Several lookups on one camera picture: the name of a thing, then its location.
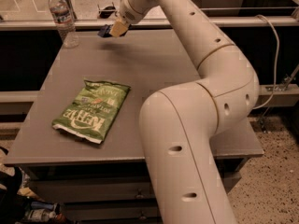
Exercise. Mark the black bag on floor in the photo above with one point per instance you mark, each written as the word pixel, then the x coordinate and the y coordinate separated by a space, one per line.
pixel 11 203

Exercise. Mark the blue rxbar blueberry wrapper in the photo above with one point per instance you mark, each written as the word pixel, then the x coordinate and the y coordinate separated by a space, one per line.
pixel 105 31

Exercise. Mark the grey drawer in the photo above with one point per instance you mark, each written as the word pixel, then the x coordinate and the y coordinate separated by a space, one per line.
pixel 84 190
pixel 111 210

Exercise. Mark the grey drawer cabinet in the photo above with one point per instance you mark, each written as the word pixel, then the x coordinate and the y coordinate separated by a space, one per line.
pixel 144 97

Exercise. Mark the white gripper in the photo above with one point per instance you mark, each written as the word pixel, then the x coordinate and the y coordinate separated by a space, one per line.
pixel 128 15

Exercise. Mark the clear plastic water bottle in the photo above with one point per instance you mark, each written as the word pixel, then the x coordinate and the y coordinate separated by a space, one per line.
pixel 63 19

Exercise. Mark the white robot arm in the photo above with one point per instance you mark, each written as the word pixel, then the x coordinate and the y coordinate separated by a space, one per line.
pixel 177 123

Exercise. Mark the plastic bottle on floor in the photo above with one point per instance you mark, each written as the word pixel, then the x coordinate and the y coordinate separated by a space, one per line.
pixel 40 215

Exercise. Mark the lower grey drawer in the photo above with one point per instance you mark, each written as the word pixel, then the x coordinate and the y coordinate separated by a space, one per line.
pixel 111 210

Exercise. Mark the upper grey drawer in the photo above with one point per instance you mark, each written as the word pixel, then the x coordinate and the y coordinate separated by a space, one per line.
pixel 84 190

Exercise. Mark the green kettle chips bag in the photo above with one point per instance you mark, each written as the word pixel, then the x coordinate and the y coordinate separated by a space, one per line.
pixel 93 111

